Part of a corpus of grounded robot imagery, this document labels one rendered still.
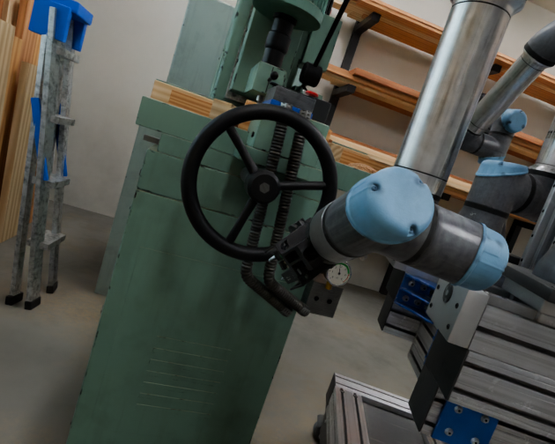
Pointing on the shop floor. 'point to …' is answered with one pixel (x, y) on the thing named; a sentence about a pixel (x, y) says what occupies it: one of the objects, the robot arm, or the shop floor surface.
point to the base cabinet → (180, 336)
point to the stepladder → (65, 55)
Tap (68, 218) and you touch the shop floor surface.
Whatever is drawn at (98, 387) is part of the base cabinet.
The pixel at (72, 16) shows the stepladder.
